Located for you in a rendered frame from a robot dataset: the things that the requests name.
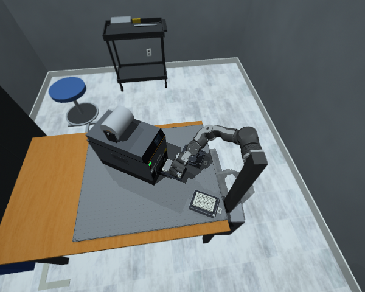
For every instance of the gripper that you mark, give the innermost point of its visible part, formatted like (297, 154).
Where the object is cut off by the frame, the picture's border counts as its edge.
(178, 167)

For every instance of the grey cylinder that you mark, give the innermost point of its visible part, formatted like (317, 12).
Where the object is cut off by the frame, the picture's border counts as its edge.
(118, 121)

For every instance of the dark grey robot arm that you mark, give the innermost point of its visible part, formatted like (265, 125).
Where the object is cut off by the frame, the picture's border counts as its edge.
(246, 137)

